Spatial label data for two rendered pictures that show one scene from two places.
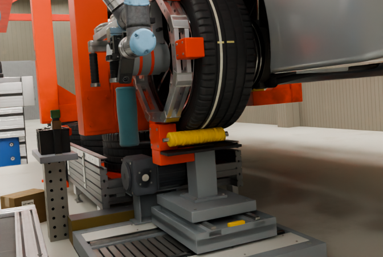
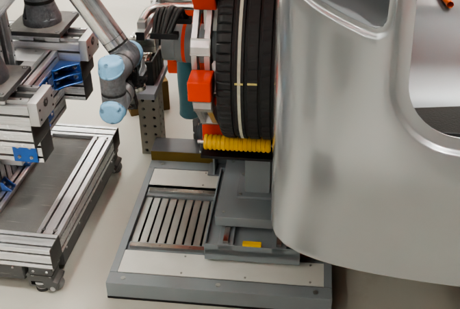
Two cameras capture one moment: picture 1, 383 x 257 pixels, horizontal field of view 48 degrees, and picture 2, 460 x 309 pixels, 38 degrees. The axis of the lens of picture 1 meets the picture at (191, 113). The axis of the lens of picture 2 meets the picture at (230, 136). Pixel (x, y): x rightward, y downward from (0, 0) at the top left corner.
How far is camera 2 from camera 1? 1.60 m
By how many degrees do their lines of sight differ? 42
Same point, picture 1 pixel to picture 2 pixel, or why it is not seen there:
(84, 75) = not seen: hidden behind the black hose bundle
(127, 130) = (184, 103)
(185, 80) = (202, 108)
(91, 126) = (174, 65)
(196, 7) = (218, 37)
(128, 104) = (185, 79)
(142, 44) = (107, 118)
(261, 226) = (280, 253)
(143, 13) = (111, 87)
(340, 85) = not seen: outside the picture
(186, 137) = (221, 144)
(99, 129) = not seen: hidden behind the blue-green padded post
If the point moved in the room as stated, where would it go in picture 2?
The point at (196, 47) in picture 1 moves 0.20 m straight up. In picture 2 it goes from (200, 92) to (198, 33)
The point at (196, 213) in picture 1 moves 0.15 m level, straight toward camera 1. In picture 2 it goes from (220, 218) to (198, 241)
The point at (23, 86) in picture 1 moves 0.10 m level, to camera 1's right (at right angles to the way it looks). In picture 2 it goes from (29, 111) to (51, 119)
